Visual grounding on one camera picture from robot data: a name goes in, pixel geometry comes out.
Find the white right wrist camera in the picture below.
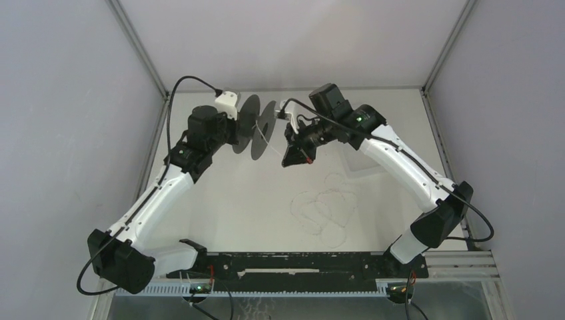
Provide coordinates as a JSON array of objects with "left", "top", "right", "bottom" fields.
[{"left": 275, "top": 109, "right": 299, "bottom": 134}]

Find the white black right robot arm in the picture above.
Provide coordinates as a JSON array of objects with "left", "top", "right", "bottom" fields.
[{"left": 275, "top": 83, "right": 473, "bottom": 277}]

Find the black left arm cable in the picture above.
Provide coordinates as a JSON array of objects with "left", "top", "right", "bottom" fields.
[{"left": 77, "top": 75, "right": 223, "bottom": 296}]

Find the white slotted cable duct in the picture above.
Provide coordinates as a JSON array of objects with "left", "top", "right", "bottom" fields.
[{"left": 135, "top": 281, "right": 408, "bottom": 297}]

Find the dark grey perforated spool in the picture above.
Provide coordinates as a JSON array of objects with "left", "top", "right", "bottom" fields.
[{"left": 232, "top": 94, "right": 277, "bottom": 161}]

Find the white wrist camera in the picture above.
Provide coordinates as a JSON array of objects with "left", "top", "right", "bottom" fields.
[
  {"left": 275, "top": 109, "right": 299, "bottom": 134},
  {"left": 214, "top": 89, "right": 241, "bottom": 121}
]

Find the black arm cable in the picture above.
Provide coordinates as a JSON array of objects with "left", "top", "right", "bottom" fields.
[
  {"left": 278, "top": 97, "right": 495, "bottom": 244},
  {"left": 77, "top": 75, "right": 223, "bottom": 296}
]

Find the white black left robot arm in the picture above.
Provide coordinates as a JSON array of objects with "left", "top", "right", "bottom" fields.
[{"left": 86, "top": 105, "right": 241, "bottom": 294}]

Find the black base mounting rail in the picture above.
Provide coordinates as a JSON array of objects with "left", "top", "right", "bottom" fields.
[{"left": 166, "top": 245, "right": 429, "bottom": 291}]

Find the white beaded cable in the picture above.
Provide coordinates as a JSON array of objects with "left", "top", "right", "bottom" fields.
[{"left": 253, "top": 121, "right": 358, "bottom": 249}]

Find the clear plastic two-compartment tray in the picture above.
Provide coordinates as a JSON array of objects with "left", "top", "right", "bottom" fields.
[{"left": 338, "top": 144, "right": 386, "bottom": 179}]

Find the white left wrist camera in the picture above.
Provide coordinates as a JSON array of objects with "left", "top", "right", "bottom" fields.
[{"left": 214, "top": 89, "right": 241, "bottom": 121}]

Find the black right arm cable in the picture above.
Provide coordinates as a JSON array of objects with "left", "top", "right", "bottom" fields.
[{"left": 278, "top": 97, "right": 495, "bottom": 244}]

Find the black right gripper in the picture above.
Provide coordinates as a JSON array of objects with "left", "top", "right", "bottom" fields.
[{"left": 282, "top": 117, "right": 336, "bottom": 167}]

